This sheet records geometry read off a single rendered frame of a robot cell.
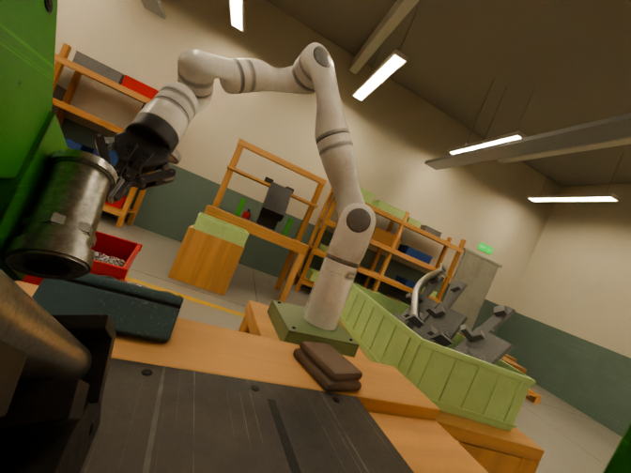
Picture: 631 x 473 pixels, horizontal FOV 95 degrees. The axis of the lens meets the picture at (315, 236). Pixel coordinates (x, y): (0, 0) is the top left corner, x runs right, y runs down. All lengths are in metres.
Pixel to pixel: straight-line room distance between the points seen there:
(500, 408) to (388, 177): 5.64
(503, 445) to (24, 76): 1.14
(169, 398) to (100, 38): 6.43
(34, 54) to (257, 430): 0.34
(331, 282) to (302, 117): 5.41
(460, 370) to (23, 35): 0.98
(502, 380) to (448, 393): 0.18
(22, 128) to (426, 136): 6.90
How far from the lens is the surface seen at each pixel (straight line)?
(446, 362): 0.94
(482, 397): 1.06
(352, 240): 0.72
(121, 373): 0.38
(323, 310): 0.74
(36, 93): 0.25
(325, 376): 0.48
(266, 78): 0.77
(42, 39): 0.26
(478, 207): 7.75
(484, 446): 1.06
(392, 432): 0.53
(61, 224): 0.22
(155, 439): 0.32
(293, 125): 5.94
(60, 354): 0.21
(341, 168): 0.77
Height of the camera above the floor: 1.11
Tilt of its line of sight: 1 degrees down
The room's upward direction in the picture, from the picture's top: 23 degrees clockwise
